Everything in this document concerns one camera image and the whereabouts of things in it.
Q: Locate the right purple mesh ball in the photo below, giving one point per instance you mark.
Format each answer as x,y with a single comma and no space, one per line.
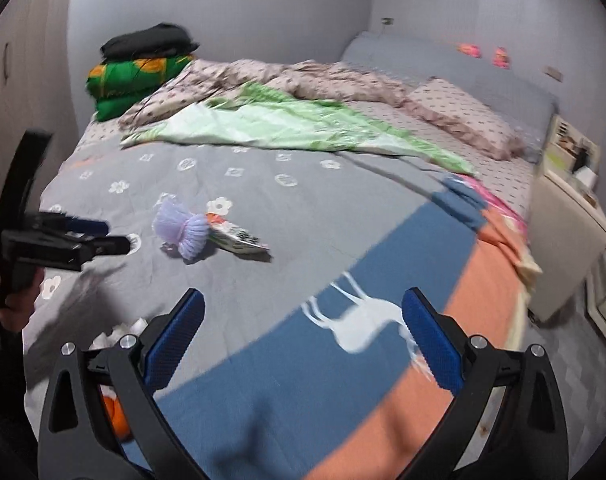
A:
177,226

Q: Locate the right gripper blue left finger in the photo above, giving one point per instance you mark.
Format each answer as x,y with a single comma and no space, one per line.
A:
76,437

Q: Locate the grey floral deer blanket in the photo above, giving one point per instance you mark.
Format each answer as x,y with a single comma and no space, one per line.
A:
302,368

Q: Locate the left pink plush toy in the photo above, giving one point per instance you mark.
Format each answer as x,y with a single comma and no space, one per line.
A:
472,50

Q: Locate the left hand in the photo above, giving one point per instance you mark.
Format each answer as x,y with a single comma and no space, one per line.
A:
20,306

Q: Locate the green white quilt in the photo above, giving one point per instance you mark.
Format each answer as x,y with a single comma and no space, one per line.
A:
261,117

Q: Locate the white bag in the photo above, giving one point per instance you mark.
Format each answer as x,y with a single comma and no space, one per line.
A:
107,340

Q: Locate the white tissue box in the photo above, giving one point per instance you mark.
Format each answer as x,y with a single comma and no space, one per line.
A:
586,176

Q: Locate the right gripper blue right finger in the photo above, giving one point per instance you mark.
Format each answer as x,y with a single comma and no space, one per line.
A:
528,439

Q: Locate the black folded cloth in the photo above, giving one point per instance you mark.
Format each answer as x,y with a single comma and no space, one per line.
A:
163,40

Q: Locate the pink dotted pillow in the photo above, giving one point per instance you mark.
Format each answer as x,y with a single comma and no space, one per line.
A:
450,108

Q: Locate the green orange folded blanket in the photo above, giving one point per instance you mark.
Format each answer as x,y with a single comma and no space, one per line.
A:
117,86

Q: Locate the beige bedside cabinet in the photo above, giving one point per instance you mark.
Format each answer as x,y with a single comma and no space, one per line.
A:
566,225

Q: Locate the orange fruit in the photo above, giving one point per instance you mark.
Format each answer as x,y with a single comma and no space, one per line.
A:
117,418

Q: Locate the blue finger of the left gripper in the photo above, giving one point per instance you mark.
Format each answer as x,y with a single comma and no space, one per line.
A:
84,226
93,247

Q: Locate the grey padded headboard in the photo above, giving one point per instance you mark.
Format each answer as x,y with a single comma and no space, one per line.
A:
414,60

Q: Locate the pink dotted duvet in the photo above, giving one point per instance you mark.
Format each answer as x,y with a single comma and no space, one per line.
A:
307,80

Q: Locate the right pink plush toy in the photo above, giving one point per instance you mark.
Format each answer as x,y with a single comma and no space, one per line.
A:
501,58

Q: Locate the pink plush toy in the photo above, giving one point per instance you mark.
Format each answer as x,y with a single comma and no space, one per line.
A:
501,58
472,50

